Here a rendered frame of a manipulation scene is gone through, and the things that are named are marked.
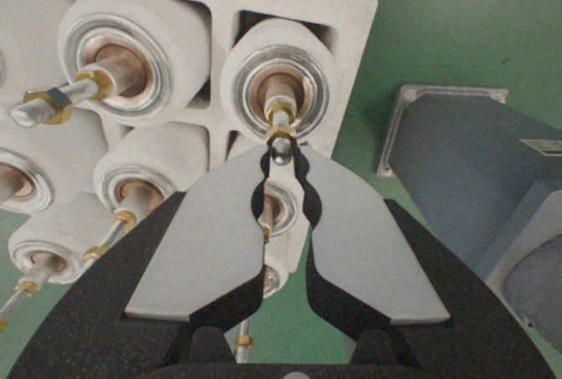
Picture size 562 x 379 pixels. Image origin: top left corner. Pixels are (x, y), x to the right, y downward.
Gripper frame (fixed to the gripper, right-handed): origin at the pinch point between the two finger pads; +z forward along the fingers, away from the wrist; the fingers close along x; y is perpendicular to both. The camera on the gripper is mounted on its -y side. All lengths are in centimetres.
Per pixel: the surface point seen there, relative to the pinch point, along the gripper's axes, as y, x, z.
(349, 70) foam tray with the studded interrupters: -0.1, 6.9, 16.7
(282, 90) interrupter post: -0.4, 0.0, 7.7
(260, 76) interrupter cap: -0.9, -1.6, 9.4
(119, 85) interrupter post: -0.4, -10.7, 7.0
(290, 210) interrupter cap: 12.0, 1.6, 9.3
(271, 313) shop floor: 79, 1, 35
